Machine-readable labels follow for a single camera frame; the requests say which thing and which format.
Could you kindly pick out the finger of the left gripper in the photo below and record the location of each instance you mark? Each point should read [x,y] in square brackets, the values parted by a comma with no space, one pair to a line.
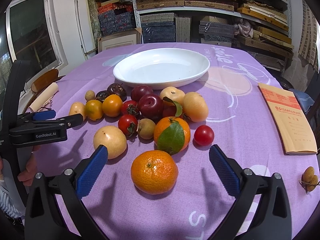
[36,116]
[65,122]

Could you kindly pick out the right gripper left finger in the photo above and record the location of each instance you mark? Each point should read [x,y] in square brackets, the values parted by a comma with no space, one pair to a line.
[43,217]

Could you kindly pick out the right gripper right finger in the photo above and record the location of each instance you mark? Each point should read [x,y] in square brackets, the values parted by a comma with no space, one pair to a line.
[272,219]

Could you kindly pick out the small orange tomato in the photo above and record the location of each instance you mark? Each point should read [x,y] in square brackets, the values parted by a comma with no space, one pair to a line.
[93,110]

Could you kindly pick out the small tan longan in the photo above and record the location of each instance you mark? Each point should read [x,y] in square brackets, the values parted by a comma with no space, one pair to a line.
[90,95]

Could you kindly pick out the orange cherry tomato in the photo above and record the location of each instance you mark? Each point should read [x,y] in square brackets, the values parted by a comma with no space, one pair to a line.
[112,106]

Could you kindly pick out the large yellow round pear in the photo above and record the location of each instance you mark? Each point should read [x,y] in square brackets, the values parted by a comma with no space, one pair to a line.
[113,139]

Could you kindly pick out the dark brown water chestnut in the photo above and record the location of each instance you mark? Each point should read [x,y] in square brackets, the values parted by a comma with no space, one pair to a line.
[119,90]

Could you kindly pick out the red tomato with stem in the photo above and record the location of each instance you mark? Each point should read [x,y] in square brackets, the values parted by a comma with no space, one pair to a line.
[128,124]

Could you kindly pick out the red tomato with calyx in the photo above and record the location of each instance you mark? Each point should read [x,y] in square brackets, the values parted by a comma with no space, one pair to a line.
[130,107]

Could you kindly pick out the brown longan fruit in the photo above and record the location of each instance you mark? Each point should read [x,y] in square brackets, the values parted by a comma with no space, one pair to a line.
[146,128]

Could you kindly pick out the dark red plum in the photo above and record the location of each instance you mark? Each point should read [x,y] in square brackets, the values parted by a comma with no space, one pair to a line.
[151,106]
[139,91]

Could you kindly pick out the large mandarin orange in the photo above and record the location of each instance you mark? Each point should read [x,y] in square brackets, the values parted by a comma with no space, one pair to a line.
[154,172]

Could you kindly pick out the mandarin with green leaf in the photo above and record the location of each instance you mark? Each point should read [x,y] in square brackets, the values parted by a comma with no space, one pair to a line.
[171,135]

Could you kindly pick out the red cherry tomato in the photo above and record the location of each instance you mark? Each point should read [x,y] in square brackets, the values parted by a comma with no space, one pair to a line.
[204,135]

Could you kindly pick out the yellow loquat fruit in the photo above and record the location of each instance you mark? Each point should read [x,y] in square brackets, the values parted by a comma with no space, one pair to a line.
[195,107]

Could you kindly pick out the person's left hand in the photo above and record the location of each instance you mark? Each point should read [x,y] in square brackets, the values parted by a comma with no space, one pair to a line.
[27,175]

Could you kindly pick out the eyeglasses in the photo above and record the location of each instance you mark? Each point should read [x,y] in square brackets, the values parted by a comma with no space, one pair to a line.
[47,106]

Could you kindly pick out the rolled beige paper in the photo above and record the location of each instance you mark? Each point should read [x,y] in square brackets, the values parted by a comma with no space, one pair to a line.
[44,97]

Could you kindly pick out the wooden chair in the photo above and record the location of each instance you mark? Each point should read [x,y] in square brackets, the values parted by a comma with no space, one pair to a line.
[41,83]

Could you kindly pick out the purple printed tablecloth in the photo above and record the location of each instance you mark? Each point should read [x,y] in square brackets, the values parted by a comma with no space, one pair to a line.
[243,127]

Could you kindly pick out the orange exercise notebook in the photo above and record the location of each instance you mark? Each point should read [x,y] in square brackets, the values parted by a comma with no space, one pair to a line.
[294,129]

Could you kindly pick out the white oval plate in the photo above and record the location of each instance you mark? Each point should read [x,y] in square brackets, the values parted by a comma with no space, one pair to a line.
[162,67]

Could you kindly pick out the framed picture leaning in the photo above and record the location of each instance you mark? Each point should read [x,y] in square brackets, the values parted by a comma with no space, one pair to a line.
[124,38]

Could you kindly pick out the blue folded cloth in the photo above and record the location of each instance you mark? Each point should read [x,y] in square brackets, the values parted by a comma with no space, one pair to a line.
[304,100]

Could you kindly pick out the checked curtain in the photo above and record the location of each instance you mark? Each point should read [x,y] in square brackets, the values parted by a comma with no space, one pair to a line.
[308,42]

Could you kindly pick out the metal shelving unit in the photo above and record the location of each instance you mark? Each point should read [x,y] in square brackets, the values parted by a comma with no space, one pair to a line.
[260,27]

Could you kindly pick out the window with white frame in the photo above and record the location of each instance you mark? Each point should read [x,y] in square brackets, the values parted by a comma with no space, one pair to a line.
[29,32]

